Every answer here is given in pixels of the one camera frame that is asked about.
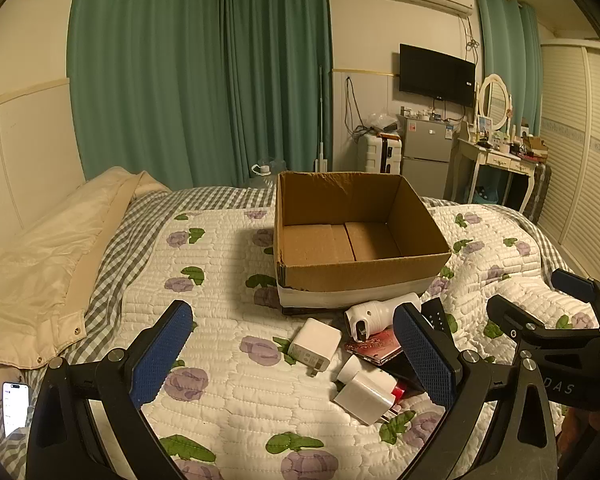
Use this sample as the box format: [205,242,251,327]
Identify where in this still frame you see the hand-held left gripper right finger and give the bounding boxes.
[392,302,561,480]

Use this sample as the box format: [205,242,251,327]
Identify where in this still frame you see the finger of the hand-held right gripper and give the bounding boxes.
[486,294,600,357]
[551,268,600,306]

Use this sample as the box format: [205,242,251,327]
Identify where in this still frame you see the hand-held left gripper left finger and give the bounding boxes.
[26,300,196,480]

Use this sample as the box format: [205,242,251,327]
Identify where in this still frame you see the black remote control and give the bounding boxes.
[420,297,458,333]

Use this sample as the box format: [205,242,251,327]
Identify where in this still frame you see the white handheld electric device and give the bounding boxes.
[344,292,423,343]

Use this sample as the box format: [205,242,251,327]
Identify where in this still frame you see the white charger plug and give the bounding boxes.
[287,316,342,378]
[333,370,397,426]

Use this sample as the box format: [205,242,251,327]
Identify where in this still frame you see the brown cardboard box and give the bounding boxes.
[272,171,453,317]

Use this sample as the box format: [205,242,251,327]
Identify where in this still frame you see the person's right forearm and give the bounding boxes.
[557,405,600,466]

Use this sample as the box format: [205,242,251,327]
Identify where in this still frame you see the dark hard suitcase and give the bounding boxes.
[522,160,552,223]

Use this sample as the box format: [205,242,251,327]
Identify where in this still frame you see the white floral quilt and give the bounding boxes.
[87,205,600,480]

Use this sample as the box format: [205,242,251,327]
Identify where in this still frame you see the white slatted wardrobe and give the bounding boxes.
[532,37,600,286]

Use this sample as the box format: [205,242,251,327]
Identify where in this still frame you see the white dressing table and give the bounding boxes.
[445,132,537,213]

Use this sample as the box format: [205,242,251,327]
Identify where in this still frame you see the cream padded jacket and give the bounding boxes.
[0,166,171,383]

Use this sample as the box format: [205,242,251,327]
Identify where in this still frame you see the smartphone with lit screen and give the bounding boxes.
[1,381,32,438]

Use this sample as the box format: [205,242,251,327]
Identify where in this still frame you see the silver small fridge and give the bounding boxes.
[397,114,462,200]

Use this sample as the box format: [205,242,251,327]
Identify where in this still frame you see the white oval vanity mirror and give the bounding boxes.
[475,74,513,133]

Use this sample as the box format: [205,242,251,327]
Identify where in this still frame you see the white hard suitcase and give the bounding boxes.
[357,132,405,175]

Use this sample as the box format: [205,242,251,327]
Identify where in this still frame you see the clear water jug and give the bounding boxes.
[251,159,287,188]

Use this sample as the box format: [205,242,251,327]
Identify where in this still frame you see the clear plastic bag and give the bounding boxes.
[367,110,398,133]

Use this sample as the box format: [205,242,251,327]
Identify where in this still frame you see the white flat mop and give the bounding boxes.
[314,66,329,173]

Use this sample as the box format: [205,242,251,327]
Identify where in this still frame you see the narrow green curtain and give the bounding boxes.
[460,0,543,206]

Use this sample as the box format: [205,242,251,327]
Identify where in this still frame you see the wide green curtain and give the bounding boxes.
[67,0,231,192]

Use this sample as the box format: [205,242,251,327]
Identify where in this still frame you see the black wall television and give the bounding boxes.
[399,43,477,108]

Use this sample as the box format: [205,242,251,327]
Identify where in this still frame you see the dark wall cables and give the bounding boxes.
[344,76,376,143]

